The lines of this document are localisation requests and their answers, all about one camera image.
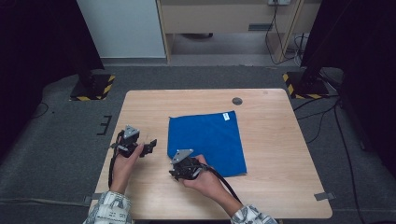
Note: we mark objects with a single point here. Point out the light wooden desk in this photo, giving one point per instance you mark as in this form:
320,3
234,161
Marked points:
218,18

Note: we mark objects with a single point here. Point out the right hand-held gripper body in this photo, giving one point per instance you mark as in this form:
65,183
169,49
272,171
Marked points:
188,168

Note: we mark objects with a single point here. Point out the grey desk label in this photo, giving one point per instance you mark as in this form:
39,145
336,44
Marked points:
260,27

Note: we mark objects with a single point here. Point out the black curtain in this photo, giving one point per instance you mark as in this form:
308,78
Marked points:
37,56
364,62

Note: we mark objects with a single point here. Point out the black striped stand base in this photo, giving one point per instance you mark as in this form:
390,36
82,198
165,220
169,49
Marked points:
93,88
306,87

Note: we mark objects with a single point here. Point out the person's right hand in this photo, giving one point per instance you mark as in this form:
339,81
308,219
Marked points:
208,183

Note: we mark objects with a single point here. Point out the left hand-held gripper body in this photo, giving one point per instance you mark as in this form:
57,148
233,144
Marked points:
127,144

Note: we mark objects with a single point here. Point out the white cabinet panel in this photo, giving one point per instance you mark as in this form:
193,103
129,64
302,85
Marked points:
121,28

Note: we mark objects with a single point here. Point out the person's left hand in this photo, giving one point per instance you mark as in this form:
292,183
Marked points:
123,171

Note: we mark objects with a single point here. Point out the white power strip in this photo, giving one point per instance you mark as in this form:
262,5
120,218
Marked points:
279,2

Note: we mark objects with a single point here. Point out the grey round table grommet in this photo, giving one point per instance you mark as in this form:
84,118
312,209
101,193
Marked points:
237,101

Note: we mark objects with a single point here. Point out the grey tape strip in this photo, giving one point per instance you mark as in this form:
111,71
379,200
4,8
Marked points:
95,197
324,196

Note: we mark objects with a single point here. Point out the blue cloth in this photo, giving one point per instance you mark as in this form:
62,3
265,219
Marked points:
211,140

